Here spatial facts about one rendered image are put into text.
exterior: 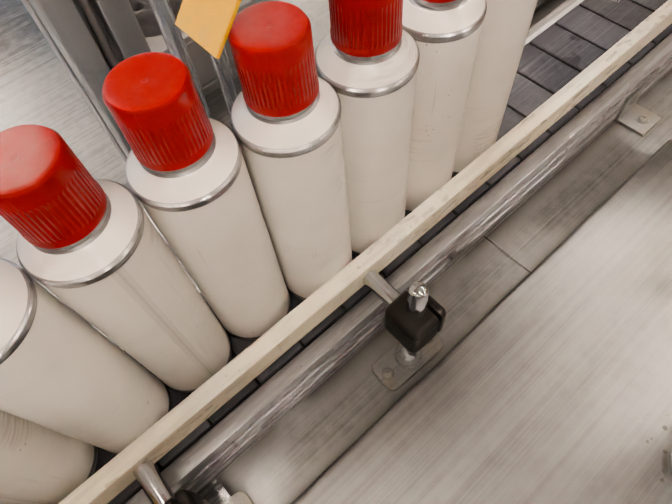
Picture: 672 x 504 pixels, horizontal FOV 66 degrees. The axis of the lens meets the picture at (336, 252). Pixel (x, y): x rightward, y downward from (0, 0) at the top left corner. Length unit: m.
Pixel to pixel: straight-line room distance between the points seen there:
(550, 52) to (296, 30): 0.36
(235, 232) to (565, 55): 0.38
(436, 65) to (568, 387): 0.21
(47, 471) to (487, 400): 0.25
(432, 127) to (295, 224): 0.11
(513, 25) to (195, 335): 0.25
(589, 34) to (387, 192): 0.31
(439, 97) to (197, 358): 0.20
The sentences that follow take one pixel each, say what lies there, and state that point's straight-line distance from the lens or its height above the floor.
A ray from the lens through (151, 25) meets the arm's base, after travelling 0.56.
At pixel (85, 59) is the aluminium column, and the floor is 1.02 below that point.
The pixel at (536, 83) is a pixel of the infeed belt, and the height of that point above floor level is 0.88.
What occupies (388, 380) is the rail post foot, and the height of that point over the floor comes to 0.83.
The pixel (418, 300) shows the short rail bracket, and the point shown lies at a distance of 0.30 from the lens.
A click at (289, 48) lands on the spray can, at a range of 0.21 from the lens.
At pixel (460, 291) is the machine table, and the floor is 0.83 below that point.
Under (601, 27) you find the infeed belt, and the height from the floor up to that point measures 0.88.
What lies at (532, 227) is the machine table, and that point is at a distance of 0.48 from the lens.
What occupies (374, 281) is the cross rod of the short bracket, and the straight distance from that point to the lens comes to 0.34.
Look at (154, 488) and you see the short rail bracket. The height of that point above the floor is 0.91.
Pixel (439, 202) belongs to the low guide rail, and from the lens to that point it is 0.37.
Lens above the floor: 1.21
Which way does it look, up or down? 60 degrees down
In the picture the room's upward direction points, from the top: 7 degrees counter-clockwise
